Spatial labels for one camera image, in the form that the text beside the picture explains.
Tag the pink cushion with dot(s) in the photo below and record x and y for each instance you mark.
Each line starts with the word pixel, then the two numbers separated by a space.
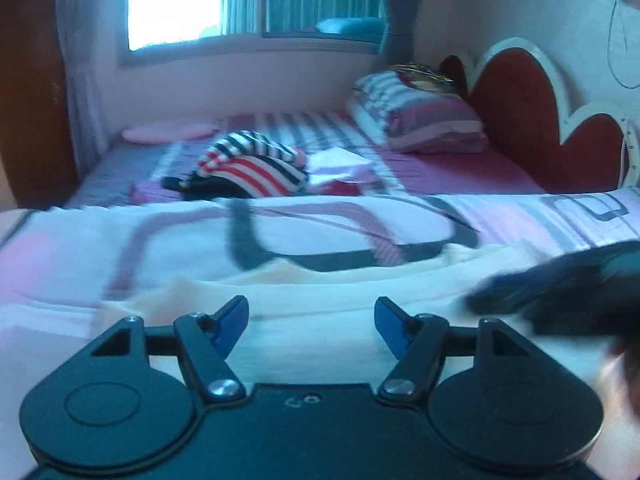
pixel 165 132

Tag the cream knit sweater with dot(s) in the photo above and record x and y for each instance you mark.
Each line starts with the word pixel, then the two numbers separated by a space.
pixel 325 345

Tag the grey curtain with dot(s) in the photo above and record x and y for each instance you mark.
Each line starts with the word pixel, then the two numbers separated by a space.
pixel 400 10
pixel 85 60

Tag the gold patterned item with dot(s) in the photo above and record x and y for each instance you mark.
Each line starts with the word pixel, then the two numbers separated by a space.
pixel 420 77

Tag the window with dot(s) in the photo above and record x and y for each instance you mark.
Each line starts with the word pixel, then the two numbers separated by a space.
pixel 170 5

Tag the red scalloped headboard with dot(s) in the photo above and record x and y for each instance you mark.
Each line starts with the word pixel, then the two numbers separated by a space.
pixel 515 110

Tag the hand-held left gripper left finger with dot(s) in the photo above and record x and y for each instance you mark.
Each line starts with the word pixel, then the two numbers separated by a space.
pixel 232 322

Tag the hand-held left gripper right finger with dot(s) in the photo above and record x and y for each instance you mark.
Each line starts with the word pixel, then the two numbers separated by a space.
pixel 391 327

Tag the white cloth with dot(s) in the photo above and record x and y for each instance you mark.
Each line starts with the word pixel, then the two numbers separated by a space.
pixel 335 160

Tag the teal cushion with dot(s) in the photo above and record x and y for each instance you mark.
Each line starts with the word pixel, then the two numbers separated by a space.
pixel 350 27

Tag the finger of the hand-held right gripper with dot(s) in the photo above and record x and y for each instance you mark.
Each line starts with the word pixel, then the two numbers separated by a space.
pixel 500 291

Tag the patterned pink white blanket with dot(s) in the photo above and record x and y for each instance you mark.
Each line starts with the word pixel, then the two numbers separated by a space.
pixel 75 260

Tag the brown wooden wardrobe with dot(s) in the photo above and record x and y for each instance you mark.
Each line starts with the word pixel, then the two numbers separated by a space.
pixel 30 85

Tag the striped pillow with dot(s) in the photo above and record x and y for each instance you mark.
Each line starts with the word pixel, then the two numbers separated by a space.
pixel 425 125

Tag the striped clothes pile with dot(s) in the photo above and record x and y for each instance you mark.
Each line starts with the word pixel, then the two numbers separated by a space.
pixel 250 170

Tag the striped bed sheet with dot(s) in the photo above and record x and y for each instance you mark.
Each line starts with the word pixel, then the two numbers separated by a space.
pixel 450 175

